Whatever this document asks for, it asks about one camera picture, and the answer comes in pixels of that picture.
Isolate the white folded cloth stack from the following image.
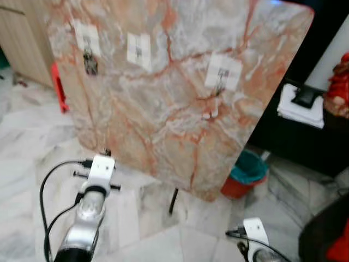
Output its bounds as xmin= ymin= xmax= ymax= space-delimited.
xmin=277 ymin=83 xmax=325 ymax=129

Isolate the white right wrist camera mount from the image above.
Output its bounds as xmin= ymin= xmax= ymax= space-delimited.
xmin=243 ymin=217 xmax=269 ymax=246

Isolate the black television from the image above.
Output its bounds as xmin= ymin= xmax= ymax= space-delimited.
xmin=281 ymin=0 xmax=349 ymax=82

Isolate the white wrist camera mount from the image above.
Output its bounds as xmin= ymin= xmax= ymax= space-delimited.
xmin=243 ymin=217 xmax=269 ymax=246
xmin=86 ymin=154 xmax=116 ymax=193

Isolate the red plastic stool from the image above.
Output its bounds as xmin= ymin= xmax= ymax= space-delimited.
xmin=51 ymin=62 xmax=70 ymax=114

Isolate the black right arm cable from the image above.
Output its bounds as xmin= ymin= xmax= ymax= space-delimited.
xmin=225 ymin=228 xmax=290 ymax=262

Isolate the marble folding table top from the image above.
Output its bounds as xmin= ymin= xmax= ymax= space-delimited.
xmin=44 ymin=0 xmax=316 ymax=203

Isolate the dark key fob bunch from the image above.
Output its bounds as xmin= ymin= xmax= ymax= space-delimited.
xmin=83 ymin=46 xmax=99 ymax=76

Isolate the small black case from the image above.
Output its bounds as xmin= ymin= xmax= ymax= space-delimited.
xmin=293 ymin=86 xmax=322 ymax=109

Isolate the white adhesive wall hook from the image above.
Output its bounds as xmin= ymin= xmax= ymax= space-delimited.
xmin=73 ymin=21 xmax=101 ymax=58
xmin=127 ymin=33 xmax=152 ymax=72
xmin=204 ymin=53 xmax=243 ymax=98

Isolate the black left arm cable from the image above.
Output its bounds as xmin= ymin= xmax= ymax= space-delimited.
xmin=39 ymin=158 xmax=94 ymax=262

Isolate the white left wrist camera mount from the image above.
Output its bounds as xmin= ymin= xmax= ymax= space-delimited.
xmin=86 ymin=154 xmax=116 ymax=193

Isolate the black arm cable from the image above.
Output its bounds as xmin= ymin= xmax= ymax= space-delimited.
xmin=39 ymin=158 xmax=94 ymax=262
xmin=225 ymin=228 xmax=290 ymax=262

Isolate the black TV console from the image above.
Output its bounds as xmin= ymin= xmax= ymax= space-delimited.
xmin=248 ymin=76 xmax=349 ymax=178

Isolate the black and red chair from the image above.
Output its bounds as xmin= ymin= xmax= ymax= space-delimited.
xmin=297 ymin=194 xmax=349 ymax=262

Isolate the red figurine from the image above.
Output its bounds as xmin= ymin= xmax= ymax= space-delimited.
xmin=326 ymin=52 xmax=349 ymax=118

